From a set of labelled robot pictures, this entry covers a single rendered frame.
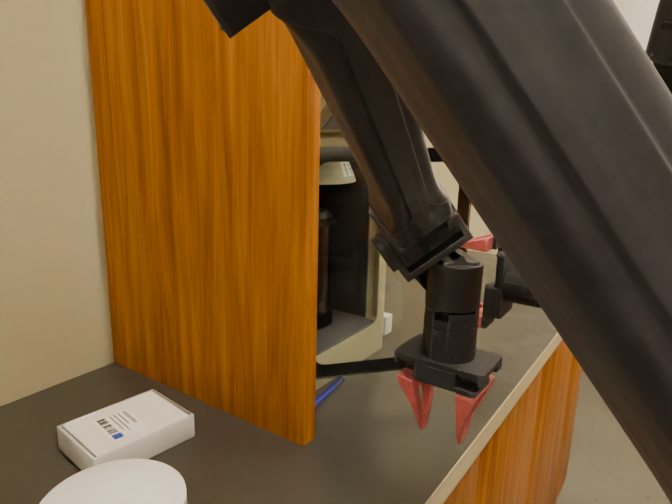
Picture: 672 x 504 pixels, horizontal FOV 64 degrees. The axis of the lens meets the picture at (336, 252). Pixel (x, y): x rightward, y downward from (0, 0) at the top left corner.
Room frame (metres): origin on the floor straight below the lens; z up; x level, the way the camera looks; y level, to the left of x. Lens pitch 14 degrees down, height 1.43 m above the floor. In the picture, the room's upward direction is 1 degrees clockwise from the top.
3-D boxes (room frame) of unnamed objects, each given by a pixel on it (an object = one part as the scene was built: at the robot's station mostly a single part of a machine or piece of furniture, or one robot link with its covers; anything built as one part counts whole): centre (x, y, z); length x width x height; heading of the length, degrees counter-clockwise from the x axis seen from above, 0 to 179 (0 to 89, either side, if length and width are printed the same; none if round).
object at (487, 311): (0.82, -0.22, 1.16); 0.09 x 0.07 x 0.07; 56
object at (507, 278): (0.78, -0.28, 1.20); 0.07 x 0.07 x 0.10; 56
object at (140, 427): (0.73, 0.31, 0.96); 0.16 x 0.12 x 0.04; 139
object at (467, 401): (0.54, -0.13, 1.13); 0.07 x 0.07 x 0.09; 56
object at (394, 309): (0.90, -0.09, 1.19); 0.30 x 0.01 x 0.40; 107
